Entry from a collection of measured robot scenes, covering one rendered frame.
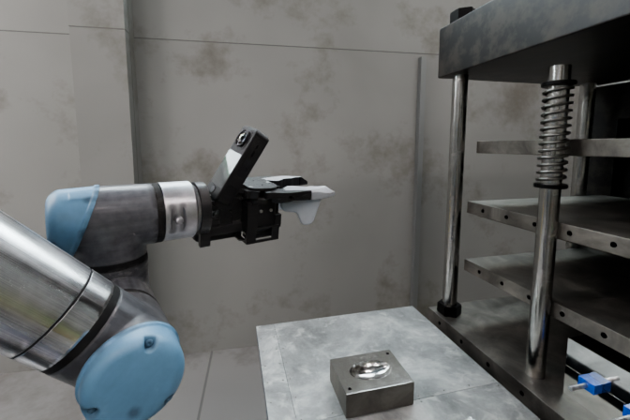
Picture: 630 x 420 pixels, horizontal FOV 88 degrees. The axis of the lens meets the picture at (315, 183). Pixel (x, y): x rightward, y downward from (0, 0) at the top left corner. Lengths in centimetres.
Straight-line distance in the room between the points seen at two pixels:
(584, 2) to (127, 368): 114
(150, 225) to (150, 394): 18
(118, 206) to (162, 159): 205
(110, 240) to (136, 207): 4
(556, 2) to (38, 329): 121
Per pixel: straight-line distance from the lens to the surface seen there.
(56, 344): 32
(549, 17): 119
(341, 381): 107
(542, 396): 134
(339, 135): 247
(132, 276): 44
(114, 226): 42
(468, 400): 120
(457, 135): 147
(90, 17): 253
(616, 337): 122
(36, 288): 30
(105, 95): 242
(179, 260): 258
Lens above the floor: 152
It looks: 7 degrees down
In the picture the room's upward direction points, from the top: straight up
